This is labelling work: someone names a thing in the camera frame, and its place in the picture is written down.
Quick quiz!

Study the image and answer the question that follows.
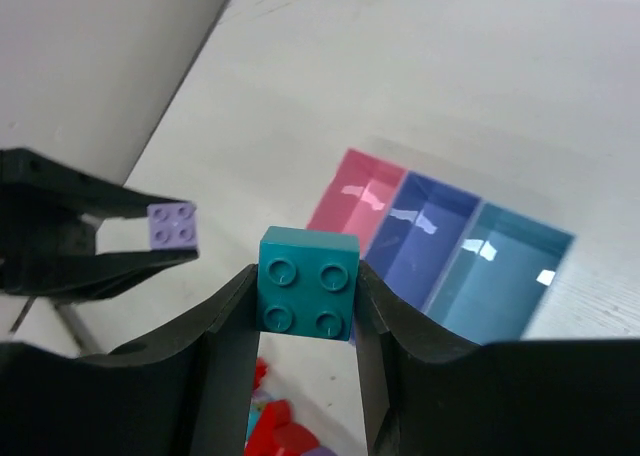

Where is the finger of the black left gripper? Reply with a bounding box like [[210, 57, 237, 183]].
[[1, 249, 199, 301], [1, 148, 193, 220]]

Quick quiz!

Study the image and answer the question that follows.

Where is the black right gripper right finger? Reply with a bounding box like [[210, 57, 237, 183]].
[[355, 264, 639, 455]]

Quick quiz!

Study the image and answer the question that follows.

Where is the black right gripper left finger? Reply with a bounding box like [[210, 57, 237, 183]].
[[1, 265, 259, 455]]

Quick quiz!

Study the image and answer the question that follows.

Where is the lilac lego brick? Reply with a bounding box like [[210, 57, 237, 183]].
[[147, 202, 198, 250]]

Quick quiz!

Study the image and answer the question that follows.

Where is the red lego pile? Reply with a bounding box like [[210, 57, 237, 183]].
[[243, 357, 336, 456]]

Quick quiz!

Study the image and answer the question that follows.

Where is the teal lego brick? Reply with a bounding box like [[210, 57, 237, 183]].
[[256, 226, 360, 341]]

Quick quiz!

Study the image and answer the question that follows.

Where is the light blue container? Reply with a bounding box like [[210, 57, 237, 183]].
[[424, 203, 574, 344]]

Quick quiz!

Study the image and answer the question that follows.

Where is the purple-blue container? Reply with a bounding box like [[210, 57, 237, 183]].
[[364, 171, 481, 311]]

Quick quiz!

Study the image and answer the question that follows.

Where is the pink container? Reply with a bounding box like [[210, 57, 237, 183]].
[[307, 148, 407, 254]]

